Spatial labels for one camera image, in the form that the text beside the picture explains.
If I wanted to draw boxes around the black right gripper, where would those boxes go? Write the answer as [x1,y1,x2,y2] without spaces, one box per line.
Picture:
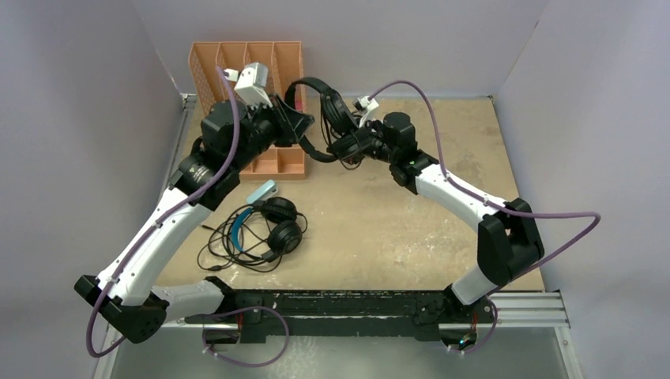
[328,118,398,166]

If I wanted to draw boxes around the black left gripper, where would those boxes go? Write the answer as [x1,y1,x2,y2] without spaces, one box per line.
[231,92,314,172]

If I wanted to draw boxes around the thin black headphone cable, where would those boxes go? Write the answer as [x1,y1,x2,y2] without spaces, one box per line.
[322,114,367,171]

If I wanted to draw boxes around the small black on-ear headphones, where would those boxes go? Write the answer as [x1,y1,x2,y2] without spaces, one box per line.
[284,77,358,164]

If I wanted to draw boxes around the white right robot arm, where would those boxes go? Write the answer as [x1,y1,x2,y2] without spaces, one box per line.
[328,112,544,321]

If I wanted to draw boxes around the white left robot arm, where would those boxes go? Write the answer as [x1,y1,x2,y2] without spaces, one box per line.
[74,95,314,343]

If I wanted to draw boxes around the black and blue headphones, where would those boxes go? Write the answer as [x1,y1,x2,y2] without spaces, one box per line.
[229,197,304,262]

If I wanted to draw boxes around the light blue stapler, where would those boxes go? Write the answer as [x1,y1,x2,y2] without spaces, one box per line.
[246,180,278,205]

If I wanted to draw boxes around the peach plastic file organizer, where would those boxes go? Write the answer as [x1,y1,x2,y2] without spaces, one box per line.
[188,41,307,181]

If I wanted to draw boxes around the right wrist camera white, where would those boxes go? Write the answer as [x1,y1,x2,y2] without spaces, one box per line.
[353,96,379,128]

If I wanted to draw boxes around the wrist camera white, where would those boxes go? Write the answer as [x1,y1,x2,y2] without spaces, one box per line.
[220,62,272,108]
[353,96,379,128]

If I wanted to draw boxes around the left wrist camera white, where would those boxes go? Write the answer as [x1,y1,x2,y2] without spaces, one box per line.
[220,62,272,108]

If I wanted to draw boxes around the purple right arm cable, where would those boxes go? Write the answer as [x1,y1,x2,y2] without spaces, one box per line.
[366,80,602,357]

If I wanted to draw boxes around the black cable of blue headphones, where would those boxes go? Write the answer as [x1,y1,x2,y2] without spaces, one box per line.
[196,205,310,274]

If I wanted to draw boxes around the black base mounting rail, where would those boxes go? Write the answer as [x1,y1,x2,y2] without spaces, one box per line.
[186,289,494,345]

